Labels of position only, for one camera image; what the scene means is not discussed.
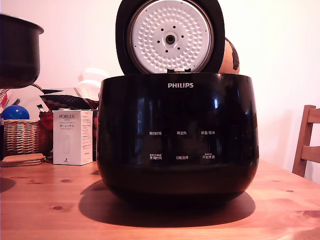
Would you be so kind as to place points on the black cooking pot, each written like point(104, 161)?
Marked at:
point(17, 50)

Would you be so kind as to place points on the black Philips rice cooker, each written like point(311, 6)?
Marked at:
point(177, 150)

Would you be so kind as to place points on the black rice cooker lid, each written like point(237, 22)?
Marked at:
point(170, 37)

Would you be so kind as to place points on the white plastic bag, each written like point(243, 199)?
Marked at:
point(90, 80)

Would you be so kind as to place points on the white Porlex box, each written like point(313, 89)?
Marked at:
point(71, 140)

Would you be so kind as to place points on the dark dotted patterned cushion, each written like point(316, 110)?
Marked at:
point(67, 101)

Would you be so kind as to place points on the brown globe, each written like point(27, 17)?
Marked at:
point(230, 55)

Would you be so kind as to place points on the red knitted cloth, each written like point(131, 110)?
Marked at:
point(45, 130)

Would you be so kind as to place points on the wicker basket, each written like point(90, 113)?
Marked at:
point(22, 137)

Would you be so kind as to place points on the cork coaster stack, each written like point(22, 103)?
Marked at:
point(23, 160)

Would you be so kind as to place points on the wooden chair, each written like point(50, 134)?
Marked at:
point(303, 140)

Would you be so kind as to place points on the blue ball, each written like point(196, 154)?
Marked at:
point(15, 113)

